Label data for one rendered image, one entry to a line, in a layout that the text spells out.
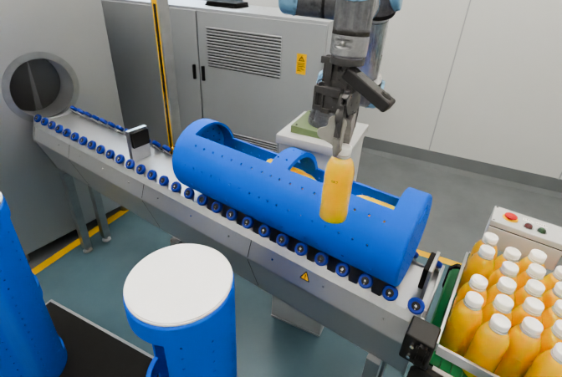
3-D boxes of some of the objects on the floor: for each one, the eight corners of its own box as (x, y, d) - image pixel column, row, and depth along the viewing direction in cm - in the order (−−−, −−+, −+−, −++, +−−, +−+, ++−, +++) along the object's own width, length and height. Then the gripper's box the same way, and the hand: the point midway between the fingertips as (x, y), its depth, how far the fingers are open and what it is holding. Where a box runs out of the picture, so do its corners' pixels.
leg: (89, 246, 250) (67, 168, 219) (94, 250, 247) (72, 170, 216) (81, 251, 245) (57, 171, 215) (86, 254, 243) (62, 175, 212)
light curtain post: (187, 247, 253) (157, -26, 170) (193, 251, 250) (166, -25, 167) (181, 252, 249) (146, -26, 165) (186, 256, 246) (155, -25, 162)
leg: (108, 236, 260) (89, 160, 229) (113, 239, 257) (94, 162, 226) (100, 240, 256) (80, 163, 225) (105, 243, 253) (85, 165, 222)
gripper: (336, 51, 80) (324, 139, 90) (312, 56, 72) (302, 154, 81) (373, 57, 77) (357, 148, 86) (353, 63, 68) (337, 165, 77)
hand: (342, 149), depth 81 cm, fingers closed on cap, 4 cm apart
